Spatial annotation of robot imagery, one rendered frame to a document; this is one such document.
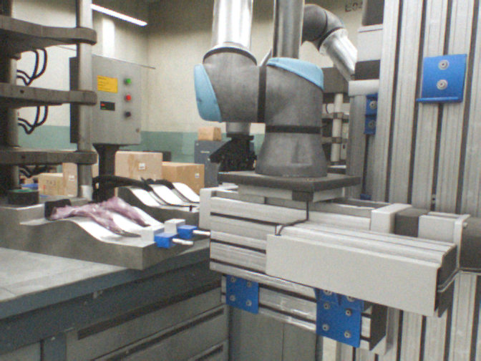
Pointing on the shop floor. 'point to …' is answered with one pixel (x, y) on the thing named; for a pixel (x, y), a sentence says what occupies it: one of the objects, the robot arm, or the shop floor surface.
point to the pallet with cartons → (185, 175)
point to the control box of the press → (110, 112)
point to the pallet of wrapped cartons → (143, 160)
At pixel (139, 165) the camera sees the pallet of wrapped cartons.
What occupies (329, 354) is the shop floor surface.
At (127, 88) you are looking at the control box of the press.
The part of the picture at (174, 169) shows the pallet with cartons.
